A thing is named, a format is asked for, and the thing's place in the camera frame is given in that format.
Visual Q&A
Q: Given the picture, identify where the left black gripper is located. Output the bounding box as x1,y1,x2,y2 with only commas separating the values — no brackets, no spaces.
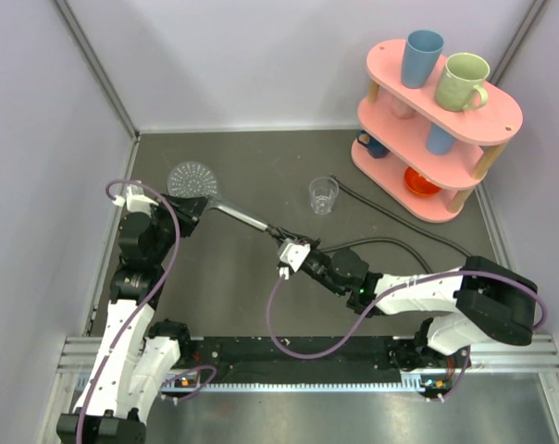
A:
149,191,212,265

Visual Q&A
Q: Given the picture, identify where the grey shower head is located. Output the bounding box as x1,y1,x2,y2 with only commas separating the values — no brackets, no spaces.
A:
167,161,270,232

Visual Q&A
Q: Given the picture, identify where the black shower hose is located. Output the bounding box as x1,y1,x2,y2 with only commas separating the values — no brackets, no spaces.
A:
265,173,475,277

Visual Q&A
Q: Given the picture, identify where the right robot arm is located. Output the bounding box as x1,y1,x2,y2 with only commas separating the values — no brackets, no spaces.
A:
287,241,538,366

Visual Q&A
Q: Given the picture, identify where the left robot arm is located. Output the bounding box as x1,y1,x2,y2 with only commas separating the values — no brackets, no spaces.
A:
56,196,208,443

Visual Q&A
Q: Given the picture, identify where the clear plastic cup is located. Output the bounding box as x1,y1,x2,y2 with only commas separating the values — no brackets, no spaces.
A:
308,177,340,216

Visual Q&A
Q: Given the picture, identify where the dark blue mug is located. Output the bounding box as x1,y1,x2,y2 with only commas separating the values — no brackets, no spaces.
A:
356,130,390,159

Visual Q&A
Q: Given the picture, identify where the orange bowl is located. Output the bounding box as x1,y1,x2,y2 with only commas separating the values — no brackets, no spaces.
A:
404,166,441,198

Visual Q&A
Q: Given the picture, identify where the pink three-tier shelf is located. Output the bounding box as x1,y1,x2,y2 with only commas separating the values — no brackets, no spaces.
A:
351,39,523,223

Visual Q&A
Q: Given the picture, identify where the blue cup middle shelf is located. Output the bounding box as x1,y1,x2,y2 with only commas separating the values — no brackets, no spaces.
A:
426,124,456,155

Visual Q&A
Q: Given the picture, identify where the pink cup middle shelf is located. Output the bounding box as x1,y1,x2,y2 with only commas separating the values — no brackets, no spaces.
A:
391,95,416,119

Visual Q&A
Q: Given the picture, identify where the green mug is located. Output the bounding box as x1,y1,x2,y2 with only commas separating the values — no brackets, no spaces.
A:
434,53,491,112

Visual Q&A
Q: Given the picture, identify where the blue tumbler on top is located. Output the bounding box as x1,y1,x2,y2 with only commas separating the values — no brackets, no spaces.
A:
401,30,444,89

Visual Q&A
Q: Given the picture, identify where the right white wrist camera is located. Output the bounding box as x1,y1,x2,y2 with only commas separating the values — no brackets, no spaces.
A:
278,239,311,280

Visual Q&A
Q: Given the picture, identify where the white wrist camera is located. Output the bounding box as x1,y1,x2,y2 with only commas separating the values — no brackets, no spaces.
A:
278,239,311,280
113,184,158,215

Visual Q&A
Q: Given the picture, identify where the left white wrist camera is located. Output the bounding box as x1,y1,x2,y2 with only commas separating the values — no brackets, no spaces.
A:
113,184,158,215

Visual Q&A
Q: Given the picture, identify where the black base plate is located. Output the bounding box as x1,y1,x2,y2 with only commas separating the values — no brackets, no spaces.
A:
191,336,401,384

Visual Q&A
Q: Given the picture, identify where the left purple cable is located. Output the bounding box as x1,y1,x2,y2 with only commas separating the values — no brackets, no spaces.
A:
75,179,218,444

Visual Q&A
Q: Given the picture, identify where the aluminium rail frame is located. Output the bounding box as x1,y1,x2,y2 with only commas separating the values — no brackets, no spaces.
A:
43,335,559,444

